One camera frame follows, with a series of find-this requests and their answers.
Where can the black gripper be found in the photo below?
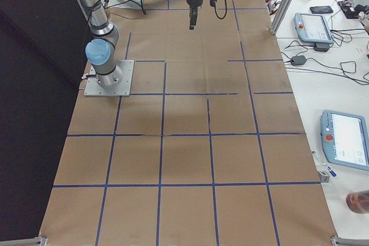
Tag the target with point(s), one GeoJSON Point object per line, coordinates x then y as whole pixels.
{"type": "Point", "coordinates": [193, 0]}

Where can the black power adapter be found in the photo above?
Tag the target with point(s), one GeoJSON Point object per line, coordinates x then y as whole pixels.
{"type": "Point", "coordinates": [298, 60]}

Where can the far teach pendant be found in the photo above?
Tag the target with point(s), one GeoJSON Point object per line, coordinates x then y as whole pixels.
{"type": "Point", "coordinates": [312, 28]}

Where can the teach pendant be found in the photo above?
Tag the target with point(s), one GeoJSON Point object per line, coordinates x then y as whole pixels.
{"type": "Point", "coordinates": [345, 139]}
{"type": "Point", "coordinates": [312, 28]}

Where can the black smartphone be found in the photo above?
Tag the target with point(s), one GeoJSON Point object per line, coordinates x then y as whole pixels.
{"type": "Point", "coordinates": [321, 10]}

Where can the near teach pendant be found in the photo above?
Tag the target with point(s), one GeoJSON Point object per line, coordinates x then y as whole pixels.
{"type": "Point", "coordinates": [345, 139]}

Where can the brown glass bottle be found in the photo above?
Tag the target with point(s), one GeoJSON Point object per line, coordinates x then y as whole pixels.
{"type": "Point", "coordinates": [357, 202]}

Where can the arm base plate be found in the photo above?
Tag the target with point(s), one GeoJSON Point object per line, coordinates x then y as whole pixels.
{"type": "Point", "coordinates": [130, 4]}
{"type": "Point", "coordinates": [115, 84]}

